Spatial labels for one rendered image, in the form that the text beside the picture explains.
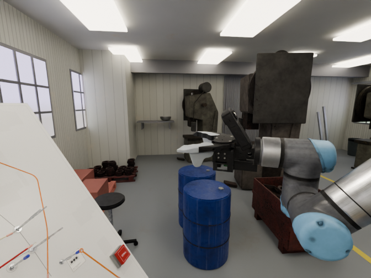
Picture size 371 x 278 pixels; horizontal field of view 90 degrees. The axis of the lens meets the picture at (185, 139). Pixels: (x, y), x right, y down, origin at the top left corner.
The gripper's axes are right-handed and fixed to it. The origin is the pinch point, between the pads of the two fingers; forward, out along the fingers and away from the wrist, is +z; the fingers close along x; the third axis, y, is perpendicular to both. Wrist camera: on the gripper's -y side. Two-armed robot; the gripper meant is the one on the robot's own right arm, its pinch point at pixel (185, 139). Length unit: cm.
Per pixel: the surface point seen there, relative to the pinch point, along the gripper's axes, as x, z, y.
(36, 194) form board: -14, 49, 18
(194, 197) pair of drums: 101, 31, 95
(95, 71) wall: 333, 344, -44
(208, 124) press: 469, 97, 112
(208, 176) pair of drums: 160, 29, 103
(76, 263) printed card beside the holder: -18, 33, 39
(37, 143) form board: -2, 61, 5
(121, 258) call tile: -7, 25, 47
